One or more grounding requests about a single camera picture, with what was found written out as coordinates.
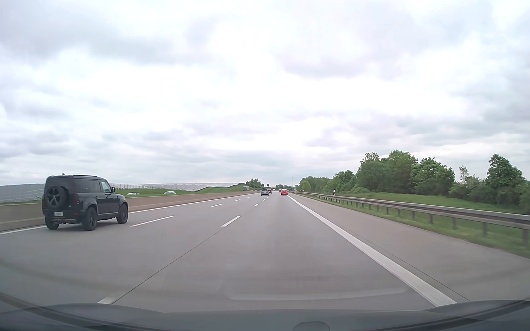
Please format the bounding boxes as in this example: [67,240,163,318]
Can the car's own bonnet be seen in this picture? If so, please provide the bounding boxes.
[0,300,530,331]

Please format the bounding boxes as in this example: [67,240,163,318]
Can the concrete median barrier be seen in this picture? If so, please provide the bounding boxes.
[0,191,260,237]

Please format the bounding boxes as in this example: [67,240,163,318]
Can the black off-road car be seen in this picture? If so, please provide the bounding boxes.
[41,174,129,231]

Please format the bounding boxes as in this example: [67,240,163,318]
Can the grass verge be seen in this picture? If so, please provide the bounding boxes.
[300,192,530,265]

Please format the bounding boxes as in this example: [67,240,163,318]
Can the road markings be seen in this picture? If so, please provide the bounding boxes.
[0,193,457,307]

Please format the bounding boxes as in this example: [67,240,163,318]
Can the row of trees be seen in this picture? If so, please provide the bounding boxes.
[298,131,530,219]

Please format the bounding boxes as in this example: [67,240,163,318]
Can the grey asphalt road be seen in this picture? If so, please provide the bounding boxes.
[0,192,530,314]

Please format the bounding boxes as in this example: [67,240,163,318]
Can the grassy embankment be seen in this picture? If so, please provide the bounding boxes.
[115,184,262,197]

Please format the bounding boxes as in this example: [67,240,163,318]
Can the metal guard rail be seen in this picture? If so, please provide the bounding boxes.
[295,191,530,245]

